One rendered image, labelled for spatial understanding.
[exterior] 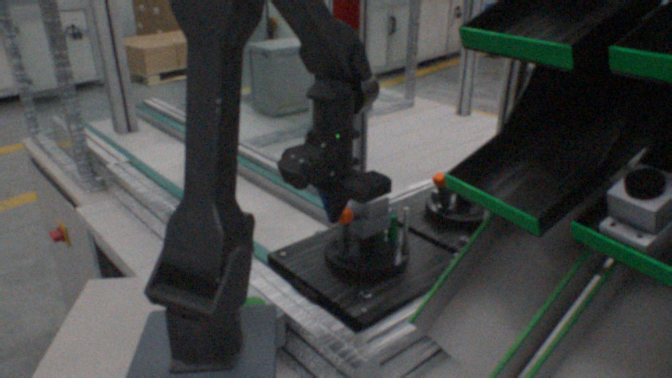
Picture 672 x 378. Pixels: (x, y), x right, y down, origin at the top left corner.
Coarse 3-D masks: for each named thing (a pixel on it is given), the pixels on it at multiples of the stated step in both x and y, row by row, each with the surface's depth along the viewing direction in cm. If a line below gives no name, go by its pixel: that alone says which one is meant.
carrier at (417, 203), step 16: (432, 192) 105; (448, 192) 106; (400, 208) 105; (416, 208) 105; (432, 208) 101; (448, 208) 99; (464, 208) 101; (480, 208) 101; (400, 224) 100; (416, 224) 99; (432, 224) 99; (448, 224) 98; (464, 224) 97; (480, 224) 97; (432, 240) 95; (448, 240) 94
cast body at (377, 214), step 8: (352, 200) 84; (376, 200) 82; (384, 200) 83; (352, 208) 85; (360, 208) 83; (368, 208) 82; (376, 208) 83; (384, 208) 84; (360, 216) 84; (368, 216) 82; (376, 216) 83; (384, 216) 85; (352, 224) 84; (360, 224) 82; (368, 224) 83; (376, 224) 84; (384, 224) 85; (352, 232) 85; (360, 232) 83; (368, 232) 83; (376, 232) 85
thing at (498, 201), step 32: (608, 64) 68; (544, 96) 64; (576, 96) 65; (608, 96) 63; (640, 96) 51; (512, 128) 63; (544, 128) 63; (576, 128) 61; (608, 128) 59; (640, 128) 53; (480, 160) 62; (512, 160) 61; (544, 160) 59; (576, 160) 57; (608, 160) 53; (480, 192) 56; (512, 192) 57; (544, 192) 55; (576, 192) 52; (544, 224) 51
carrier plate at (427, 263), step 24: (312, 240) 94; (408, 240) 94; (288, 264) 87; (312, 264) 87; (408, 264) 87; (432, 264) 87; (312, 288) 82; (336, 288) 81; (360, 288) 81; (384, 288) 81; (408, 288) 81; (336, 312) 78; (360, 312) 76; (384, 312) 76
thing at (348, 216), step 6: (348, 210) 81; (342, 216) 80; (348, 216) 81; (354, 216) 83; (342, 222) 81; (348, 222) 82; (342, 228) 82; (348, 228) 82; (342, 234) 82; (348, 234) 83; (342, 240) 83; (348, 240) 83; (342, 246) 83; (348, 246) 84; (342, 252) 84; (348, 252) 84
